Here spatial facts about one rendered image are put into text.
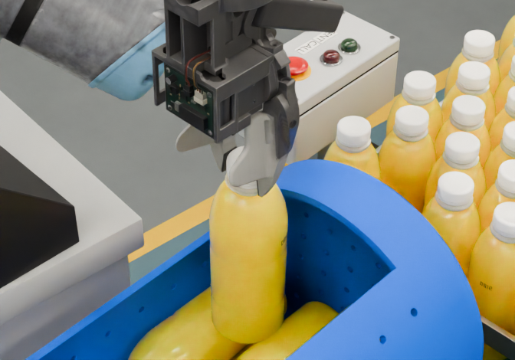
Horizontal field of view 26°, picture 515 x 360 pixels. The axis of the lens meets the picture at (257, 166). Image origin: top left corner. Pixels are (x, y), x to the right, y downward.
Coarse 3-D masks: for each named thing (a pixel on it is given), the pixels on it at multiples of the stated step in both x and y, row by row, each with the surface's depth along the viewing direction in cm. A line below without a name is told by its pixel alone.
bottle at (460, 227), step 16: (432, 208) 123; (448, 208) 121; (464, 208) 121; (432, 224) 123; (448, 224) 122; (464, 224) 122; (480, 224) 124; (448, 240) 122; (464, 240) 123; (464, 256) 124; (464, 272) 126
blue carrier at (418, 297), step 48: (288, 192) 102; (336, 192) 100; (384, 192) 100; (288, 240) 116; (336, 240) 110; (384, 240) 97; (432, 240) 99; (144, 288) 106; (192, 288) 113; (288, 288) 120; (336, 288) 114; (384, 288) 95; (432, 288) 97; (96, 336) 105; (336, 336) 91; (384, 336) 93; (432, 336) 96; (480, 336) 101
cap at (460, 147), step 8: (448, 136) 127; (456, 136) 127; (464, 136) 127; (472, 136) 127; (448, 144) 126; (456, 144) 126; (464, 144) 126; (472, 144) 126; (480, 144) 127; (448, 152) 126; (456, 152) 126; (464, 152) 125; (472, 152) 125; (456, 160) 126; (464, 160) 126; (472, 160) 126
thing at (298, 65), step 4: (292, 60) 137; (296, 60) 137; (300, 60) 137; (304, 60) 137; (292, 64) 137; (296, 64) 137; (300, 64) 137; (304, 64) 137; (292, 68) 136; (296, 68) 136; (300, 68) 136; (304, 68) 136; (292, 72) 136; (296, 72) 136; (300, 72) 136
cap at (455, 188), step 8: (448, 176) 122; (456, 176) 122; (464, 176) 122; (440, 184) 121; (448, 184) 121; (456, 184) 121; (464, 184) 121; (472, 184) 121; (440, 192) 121; (448, 192) 120; (456, 192) 120; (464, 192) 120; (472, 192) 121; (448, 200) 121; (456, 200) 120; (464, 200) 121
